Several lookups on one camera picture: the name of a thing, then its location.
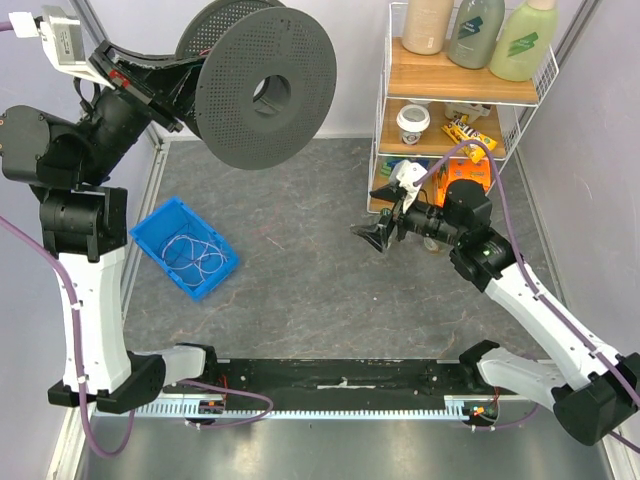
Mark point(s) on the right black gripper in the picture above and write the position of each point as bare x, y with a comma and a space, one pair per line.
392, 230

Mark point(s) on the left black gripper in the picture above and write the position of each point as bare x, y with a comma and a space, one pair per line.
171, 80

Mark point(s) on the grey filament spool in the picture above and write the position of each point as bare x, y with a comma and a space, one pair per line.
267, 83

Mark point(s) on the blue plastic bin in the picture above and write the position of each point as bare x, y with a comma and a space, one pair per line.
193, 255

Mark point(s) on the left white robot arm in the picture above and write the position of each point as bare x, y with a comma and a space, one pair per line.
83, 219

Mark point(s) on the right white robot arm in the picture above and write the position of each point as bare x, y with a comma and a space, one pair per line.
589, 386

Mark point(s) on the blue snack box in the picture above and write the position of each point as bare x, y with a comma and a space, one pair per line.
389, 163

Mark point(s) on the right glass soda bottle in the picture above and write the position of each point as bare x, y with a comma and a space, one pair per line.
433, 245

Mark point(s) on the orange snack boxes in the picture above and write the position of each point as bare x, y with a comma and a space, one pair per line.
459, 168

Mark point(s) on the white lidded paper cup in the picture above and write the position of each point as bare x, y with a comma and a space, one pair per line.
413, 120

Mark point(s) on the yellow candy bag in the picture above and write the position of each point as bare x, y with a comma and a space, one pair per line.
459, 131

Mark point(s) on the white carton on shelf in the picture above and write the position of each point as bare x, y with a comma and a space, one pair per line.
471, 111

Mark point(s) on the beige bottle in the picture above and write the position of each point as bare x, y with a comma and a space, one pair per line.
426, 25

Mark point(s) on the grey-green bottle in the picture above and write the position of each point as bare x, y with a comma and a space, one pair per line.
476, 27

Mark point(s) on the light green bottle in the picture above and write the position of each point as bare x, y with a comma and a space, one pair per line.
524, 41

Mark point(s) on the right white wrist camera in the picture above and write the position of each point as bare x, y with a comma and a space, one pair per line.
409, 176

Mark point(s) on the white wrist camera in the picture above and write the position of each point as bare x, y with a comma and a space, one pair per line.
409, 176
61, 39

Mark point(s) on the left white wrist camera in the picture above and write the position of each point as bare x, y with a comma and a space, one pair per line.
61, 39

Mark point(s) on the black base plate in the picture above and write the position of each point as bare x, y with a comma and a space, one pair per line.
349, 384

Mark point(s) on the slotted cable duct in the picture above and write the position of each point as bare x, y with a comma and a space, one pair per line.
193, 407

